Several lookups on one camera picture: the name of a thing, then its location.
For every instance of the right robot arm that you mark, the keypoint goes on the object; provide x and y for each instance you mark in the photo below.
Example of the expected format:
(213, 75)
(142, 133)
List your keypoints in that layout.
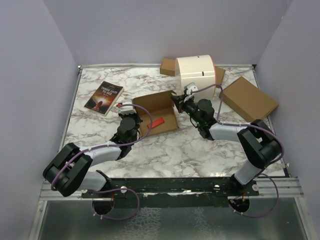
(261, 147)

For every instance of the small brown box behind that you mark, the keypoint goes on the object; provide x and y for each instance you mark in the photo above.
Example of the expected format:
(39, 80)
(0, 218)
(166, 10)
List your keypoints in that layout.
(167, 67)

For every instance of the brown cardboard piece behind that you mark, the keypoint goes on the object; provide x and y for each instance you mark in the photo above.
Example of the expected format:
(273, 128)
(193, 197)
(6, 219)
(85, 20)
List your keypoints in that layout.
(219, 75)

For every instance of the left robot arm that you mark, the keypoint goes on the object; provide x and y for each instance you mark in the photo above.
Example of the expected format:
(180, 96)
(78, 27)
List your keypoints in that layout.
(69, 169)

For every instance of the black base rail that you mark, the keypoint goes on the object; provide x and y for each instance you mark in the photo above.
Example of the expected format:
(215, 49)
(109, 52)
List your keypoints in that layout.
(173, 192)

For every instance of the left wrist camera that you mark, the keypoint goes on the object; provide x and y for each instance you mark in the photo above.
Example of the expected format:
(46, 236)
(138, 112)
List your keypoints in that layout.
(125, 107)

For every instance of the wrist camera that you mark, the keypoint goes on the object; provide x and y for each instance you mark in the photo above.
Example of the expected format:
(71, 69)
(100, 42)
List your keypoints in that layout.
(125, 107)
(189, 91)

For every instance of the closed brown cardboard box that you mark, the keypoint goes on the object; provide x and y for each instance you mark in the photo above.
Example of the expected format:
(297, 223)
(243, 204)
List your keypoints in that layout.
(247, 100)

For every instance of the white cylindrical bread box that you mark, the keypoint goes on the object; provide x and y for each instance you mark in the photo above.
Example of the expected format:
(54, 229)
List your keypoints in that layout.
(199, 70)

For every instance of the red block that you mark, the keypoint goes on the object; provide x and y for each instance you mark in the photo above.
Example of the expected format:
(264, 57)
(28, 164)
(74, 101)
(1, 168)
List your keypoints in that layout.
(156, 123)

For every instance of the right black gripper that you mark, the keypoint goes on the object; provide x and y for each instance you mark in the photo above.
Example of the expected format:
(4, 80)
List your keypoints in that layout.
(179, 104)

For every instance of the dark paperback book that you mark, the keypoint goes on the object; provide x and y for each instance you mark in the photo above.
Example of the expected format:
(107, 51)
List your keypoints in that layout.
(104, 98)

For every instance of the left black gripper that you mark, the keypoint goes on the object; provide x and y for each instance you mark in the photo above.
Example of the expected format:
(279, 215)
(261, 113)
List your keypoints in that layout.
(134, 115)

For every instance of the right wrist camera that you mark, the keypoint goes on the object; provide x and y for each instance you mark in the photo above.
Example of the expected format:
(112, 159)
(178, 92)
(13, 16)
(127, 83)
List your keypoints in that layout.
(189, 91)

